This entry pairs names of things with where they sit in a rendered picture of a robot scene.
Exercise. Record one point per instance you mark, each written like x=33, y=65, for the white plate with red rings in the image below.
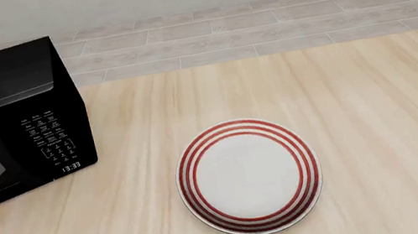
x=249, y=177

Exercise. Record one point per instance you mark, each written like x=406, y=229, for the black microwave oven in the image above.
x=9, y=93

